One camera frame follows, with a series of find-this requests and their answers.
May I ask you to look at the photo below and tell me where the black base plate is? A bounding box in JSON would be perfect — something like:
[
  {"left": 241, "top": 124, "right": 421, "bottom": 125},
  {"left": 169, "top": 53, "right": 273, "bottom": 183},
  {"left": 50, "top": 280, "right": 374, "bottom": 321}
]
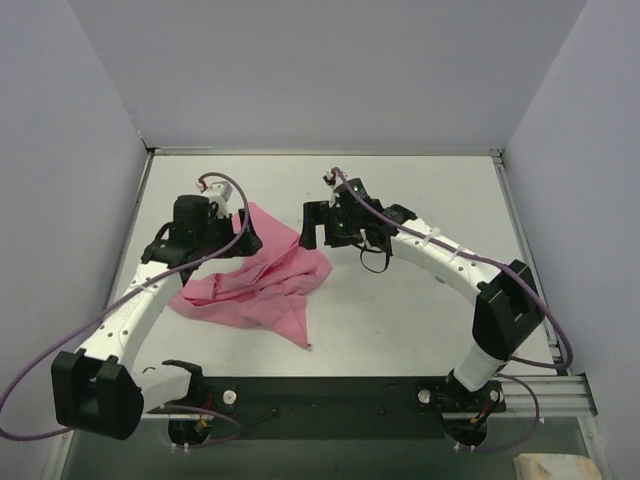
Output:
[{"left": 162, "top": 376, "right": 506, "bottom": 446}]

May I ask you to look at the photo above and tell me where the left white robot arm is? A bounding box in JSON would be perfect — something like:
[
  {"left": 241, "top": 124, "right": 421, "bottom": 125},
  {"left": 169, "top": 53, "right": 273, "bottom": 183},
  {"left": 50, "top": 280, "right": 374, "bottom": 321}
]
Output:
[{"left": 51, "top": 174, "right": 262, "bottom": 440}]

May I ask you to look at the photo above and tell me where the aluminium frame rail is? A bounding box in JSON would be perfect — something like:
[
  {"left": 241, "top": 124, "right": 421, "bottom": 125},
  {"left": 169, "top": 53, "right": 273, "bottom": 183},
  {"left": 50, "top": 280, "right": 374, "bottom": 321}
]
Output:
[{"left": 490, "top": 149, "right": 598, "bottom": 417}]

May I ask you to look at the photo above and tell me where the beige foam block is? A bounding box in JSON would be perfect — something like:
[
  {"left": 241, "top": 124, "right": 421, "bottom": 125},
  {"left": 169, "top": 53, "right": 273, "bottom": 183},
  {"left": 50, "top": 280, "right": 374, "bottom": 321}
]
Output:
[{"left": 513, "top": 453, "right": 602, "bottom": 480}]

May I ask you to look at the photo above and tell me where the pink t-shirt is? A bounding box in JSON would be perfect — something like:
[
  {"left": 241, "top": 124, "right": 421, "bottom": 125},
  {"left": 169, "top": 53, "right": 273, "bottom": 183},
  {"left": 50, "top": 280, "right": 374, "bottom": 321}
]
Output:
[{"left": 169, "top": 202, "right": 332, "bottom": 349}]

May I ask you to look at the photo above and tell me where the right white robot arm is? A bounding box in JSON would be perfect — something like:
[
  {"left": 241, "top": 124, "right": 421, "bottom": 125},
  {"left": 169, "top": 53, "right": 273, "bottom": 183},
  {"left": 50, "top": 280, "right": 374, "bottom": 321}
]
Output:
[{"left": 299, "top": 171, "right": 544, "bottom": 393}]

